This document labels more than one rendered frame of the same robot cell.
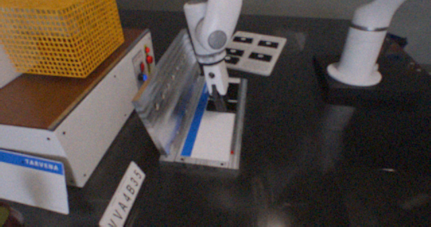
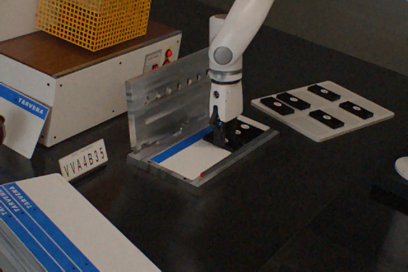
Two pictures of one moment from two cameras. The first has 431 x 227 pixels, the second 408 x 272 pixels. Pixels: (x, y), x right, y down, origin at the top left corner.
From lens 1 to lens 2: 1.39 m
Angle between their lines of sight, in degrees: 20
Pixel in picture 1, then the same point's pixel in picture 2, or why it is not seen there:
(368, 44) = not seen: outside the picture
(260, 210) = (197, 220)
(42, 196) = (16, 136)
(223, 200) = (168, 202)
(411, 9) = not seen: outside the picture
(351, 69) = not seen: outside the picture
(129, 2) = not seen: outside the picture
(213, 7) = (226, 25)
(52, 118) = (58, 70)
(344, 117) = (367, 207)
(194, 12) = (215, 25)
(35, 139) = (37, 82)
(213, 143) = (189, 164)
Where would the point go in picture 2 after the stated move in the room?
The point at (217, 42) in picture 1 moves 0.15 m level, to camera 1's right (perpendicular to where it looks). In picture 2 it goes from (221, 57) to (280, 76)
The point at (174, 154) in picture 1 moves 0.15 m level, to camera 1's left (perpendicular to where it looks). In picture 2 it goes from (144, 157) to (91, 137)
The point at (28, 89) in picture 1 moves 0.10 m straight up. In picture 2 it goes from (42, 45) to (46, 7)
